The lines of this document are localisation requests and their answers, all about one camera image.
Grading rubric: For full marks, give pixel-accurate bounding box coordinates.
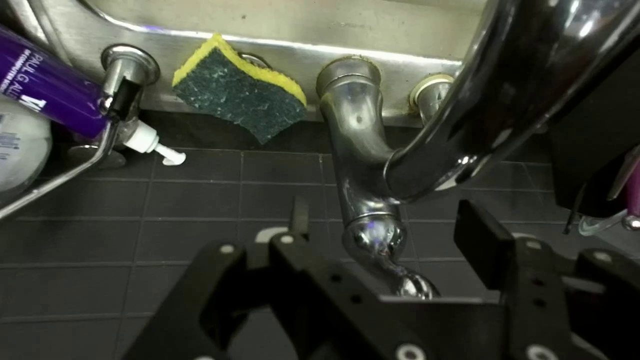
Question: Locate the purple bottle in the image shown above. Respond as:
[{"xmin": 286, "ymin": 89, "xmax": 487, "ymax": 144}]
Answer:
[{"xmin": 0, "ymin": 26, "xmax": 111, "ymax": 141}]

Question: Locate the thin chrome faucet white lever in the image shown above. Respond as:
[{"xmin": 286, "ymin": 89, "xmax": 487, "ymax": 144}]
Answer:
[{"xmin": 0, "ymin": 42, "xmax": 190, "ymax": 221}]

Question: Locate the chrome sink side fitting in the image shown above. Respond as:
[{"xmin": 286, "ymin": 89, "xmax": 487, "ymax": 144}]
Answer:
[{"xmin": 406, "ymin": 69, "xmax": 458, "ymax": 123}]

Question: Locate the stainless steel sink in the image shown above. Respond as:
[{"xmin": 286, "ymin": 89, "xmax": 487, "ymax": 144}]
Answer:
[{"xmin": 12, "ymin": 0, "xmax": 510, "ymax": 130}]

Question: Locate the chrome faucet lever handle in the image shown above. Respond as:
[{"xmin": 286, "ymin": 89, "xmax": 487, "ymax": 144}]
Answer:
[{"xmin": 342, "ymin": 198, "xmax": 439, "ymax": 301}]

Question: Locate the yellow green scrub sponge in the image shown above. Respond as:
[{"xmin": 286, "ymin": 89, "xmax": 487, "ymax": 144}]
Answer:
[{"xmin": 169, "ymin": 32, "xmax": 310, "ymax": 146}]

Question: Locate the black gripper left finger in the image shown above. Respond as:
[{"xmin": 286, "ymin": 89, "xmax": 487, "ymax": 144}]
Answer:
[{"xmin": 122, "ymin": 196, "xmax": 415, "ymax": 360}]

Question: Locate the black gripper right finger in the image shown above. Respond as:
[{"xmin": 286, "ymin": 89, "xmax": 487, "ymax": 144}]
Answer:
[{"xmin": 453, "ymin": 196, "xmax": 640, "ymax": 360}]

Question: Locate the chrome faucet body with spout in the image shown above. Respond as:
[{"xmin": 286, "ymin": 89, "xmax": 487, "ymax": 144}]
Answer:
[{"xmin": 313, "ymin": 0, "xmax": 640, "ymax": 221}]

